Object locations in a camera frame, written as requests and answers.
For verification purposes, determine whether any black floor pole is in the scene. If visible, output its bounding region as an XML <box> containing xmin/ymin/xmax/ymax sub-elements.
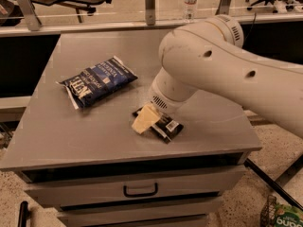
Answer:
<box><xmin>17</xmin><ymin>201</ymin><xmax>28</xmax><ymax>227</ymax></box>

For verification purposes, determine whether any black rxbar chocolate wrapper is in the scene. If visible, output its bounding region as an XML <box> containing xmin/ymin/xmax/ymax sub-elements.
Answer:
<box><xmin>144</xmin><ymin>109</ymin><xmax>184</xmax><ymax>144</ymax></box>

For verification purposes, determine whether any clear plastic water bottle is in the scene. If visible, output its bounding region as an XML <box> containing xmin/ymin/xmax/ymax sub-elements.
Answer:
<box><xmin>184</xmin><ymin>0</ymin><xmax>197</xmax><ymax>22</ymax></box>

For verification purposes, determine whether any green snack bag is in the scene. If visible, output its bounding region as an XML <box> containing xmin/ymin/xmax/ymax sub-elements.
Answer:
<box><xmin>274</xmin><ymin>204</ymin><xmax>303</xmax><ymax>227</ymax></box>

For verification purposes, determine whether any grey metal railing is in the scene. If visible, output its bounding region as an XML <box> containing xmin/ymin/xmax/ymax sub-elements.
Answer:
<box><xmin>0</xmin><ymin>0</ymin><xmax>303</xmax><ymax>38</ymax></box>

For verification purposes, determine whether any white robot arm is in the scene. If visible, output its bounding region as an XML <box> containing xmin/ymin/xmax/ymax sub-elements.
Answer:
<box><xmin>149</xmin><ymin>15</ymin><xmax>303</xmax><ymax>138</ymax></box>

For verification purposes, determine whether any black drawer handle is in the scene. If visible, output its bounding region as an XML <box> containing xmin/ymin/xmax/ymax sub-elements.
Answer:
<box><xmin>123</xmin><ymin>183</ymin><xmax>158</xmax><ymax>198</ymax></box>

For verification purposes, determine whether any blue chip bag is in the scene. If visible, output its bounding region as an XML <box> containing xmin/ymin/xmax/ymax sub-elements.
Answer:
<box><xmin>59</xmin><ymin>56</ymin><xmax>138</xmax><ymax>110</ymax></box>

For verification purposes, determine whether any black wire basket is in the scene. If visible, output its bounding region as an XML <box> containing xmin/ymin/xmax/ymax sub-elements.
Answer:
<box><xmin>259</xmin><ymin>195</ymin><xmax>276</xmax><ymax>227</ymax></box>

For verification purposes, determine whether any grey drawer cabinet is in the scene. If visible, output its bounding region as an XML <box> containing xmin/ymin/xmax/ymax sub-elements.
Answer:
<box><xmin>1</xmin><ymin>30</ymin><xmax>260</xmax><ymax>227</ymax></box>

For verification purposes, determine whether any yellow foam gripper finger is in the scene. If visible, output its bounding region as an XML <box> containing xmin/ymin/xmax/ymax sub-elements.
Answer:
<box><xmin>132</xmin><ymin>103</ymin><xmax>161</xmax><ymax>134</ymax></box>

